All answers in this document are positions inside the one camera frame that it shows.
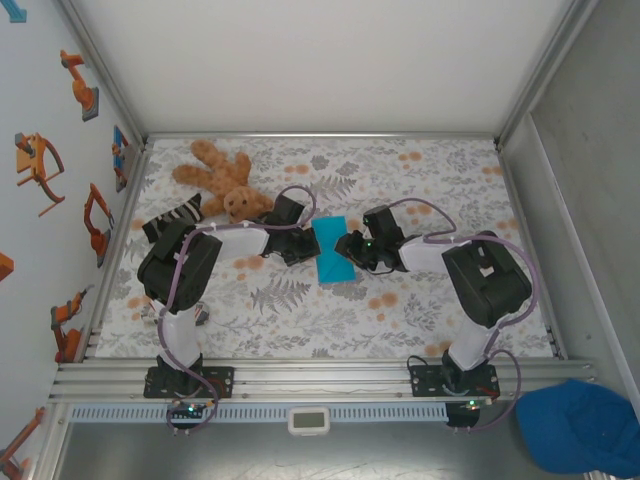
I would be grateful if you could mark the black white striped sock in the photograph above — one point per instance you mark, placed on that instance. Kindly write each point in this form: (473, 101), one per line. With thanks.
(175, 215)

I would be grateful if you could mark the american flag patterned sock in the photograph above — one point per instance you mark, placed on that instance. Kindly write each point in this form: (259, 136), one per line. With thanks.
(201, 314)

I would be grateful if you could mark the orange block wall sticker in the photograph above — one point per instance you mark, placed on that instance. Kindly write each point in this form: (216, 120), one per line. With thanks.
(5, 265)

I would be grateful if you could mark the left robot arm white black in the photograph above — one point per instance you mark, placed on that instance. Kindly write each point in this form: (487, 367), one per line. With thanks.
(175, 270)

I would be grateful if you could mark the aluminium side rail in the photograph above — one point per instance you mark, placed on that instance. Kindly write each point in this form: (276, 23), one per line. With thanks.
(533, 250)
(117, 240)

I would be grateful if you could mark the floral fern print tablecloth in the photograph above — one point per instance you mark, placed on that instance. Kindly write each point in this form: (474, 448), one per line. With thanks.
(350, 320)

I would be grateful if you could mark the cyan blue cloth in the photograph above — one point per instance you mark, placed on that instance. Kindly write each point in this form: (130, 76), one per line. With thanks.
(332, 265)

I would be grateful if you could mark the aluminium front rail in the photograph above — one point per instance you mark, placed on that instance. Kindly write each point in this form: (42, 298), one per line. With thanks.
(320, 380)

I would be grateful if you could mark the aluminium frame post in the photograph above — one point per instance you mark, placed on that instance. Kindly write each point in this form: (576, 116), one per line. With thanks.
(107, 75)
(537, 75)

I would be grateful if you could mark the aluminium back rail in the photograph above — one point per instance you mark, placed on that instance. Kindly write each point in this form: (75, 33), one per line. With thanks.
(320, 135)

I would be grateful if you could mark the small LED circuit board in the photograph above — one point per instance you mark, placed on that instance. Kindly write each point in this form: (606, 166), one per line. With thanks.
(192, 409)
(472, 403)

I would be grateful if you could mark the blue cap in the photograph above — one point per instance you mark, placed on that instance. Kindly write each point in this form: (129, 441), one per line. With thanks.
(575, 430)

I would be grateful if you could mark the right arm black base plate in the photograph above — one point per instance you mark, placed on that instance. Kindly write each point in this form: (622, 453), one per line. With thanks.
(422, 382)

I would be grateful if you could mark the orange gripper wall sticker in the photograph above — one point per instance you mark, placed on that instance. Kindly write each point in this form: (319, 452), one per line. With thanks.
(30, 165)

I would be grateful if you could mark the brown teddy bear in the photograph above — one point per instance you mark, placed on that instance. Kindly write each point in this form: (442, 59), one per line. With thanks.
(220, 170)

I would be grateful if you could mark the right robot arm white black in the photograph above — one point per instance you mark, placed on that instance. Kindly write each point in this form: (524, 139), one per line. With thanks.
(485, 280)

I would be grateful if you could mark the blue orange wall sticker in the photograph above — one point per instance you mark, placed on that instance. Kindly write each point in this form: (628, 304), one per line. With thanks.
(120, 150)

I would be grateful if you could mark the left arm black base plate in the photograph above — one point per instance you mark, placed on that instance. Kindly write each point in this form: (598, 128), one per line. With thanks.
(225, 380)

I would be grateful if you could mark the white digital timer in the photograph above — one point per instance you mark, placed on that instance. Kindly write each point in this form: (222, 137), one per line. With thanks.
(309, 421)

